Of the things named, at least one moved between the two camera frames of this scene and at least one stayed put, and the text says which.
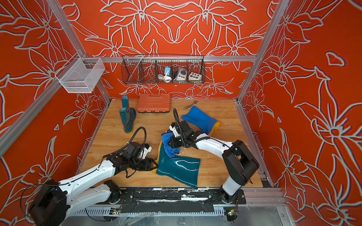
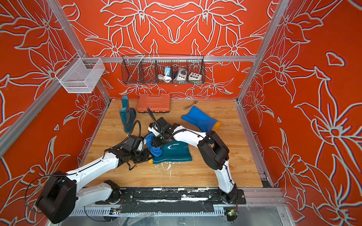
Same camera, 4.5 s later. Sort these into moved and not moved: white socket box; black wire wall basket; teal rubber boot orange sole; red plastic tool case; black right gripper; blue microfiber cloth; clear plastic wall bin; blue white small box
Moved: blue microfiber cloth; black right gripper
Not moved: black wire wall basket; red plastic tool case; white socket box; blue white small box; teal rubber boot orange sole; clear plastic wall bin
